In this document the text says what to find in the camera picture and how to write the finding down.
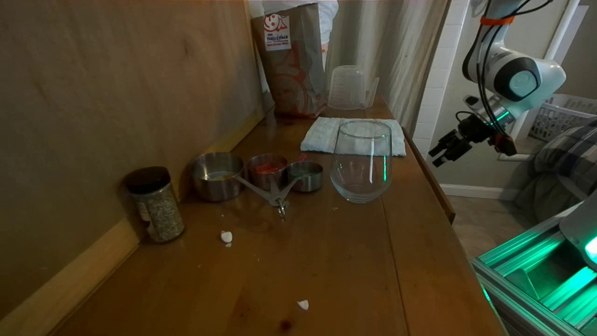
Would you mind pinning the medium steel measuring cup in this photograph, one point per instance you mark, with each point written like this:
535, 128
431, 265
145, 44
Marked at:
267, 168

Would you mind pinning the white crumb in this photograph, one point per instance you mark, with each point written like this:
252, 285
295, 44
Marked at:
302, 304
225, 235

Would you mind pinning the small steel measuring cup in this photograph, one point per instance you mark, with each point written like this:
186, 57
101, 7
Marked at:
308, 177

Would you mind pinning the light blue cloth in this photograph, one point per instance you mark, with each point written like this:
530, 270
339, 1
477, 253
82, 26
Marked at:
319, 136

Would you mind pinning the clear stemless wine glass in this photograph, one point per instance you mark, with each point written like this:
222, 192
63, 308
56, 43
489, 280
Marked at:
360, 168

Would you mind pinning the glass spice jar dark lid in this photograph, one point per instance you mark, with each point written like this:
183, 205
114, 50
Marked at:
158, 211

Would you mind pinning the grey plaid blanket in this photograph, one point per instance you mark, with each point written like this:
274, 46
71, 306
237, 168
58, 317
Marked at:
561, 168

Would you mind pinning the clear plastic measuring jug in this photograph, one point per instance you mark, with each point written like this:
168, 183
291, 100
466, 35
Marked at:
347, 85

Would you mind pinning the white lattice basket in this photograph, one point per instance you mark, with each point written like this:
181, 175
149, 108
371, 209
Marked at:
569, 117

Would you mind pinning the brown paper bag red print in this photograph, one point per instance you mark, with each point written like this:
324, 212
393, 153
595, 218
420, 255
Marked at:
295, 61

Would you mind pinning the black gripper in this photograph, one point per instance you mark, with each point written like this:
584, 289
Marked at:
481, 130

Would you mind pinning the white angled mount plate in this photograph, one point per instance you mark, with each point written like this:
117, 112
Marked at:
580, 229

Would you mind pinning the large steel measuring cup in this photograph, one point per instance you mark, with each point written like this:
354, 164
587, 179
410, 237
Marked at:
216, 177

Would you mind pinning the white framed mirror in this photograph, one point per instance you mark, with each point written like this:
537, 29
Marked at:
561, 29

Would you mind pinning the green lit aluminium frame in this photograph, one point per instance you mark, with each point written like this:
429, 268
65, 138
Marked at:
533, 272

